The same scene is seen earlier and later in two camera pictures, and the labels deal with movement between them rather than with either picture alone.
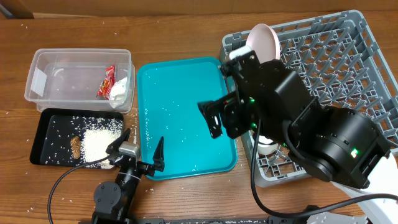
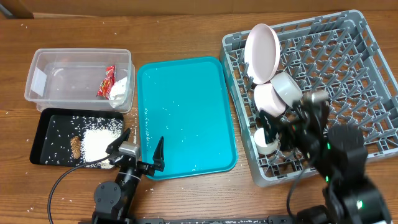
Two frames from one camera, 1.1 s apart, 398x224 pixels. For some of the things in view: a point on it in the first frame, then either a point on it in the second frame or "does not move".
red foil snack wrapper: [110, 77] does not move
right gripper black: [236, 121] -> [288, 128]
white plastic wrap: [118, 93] does not move
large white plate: [262, 40] does not move
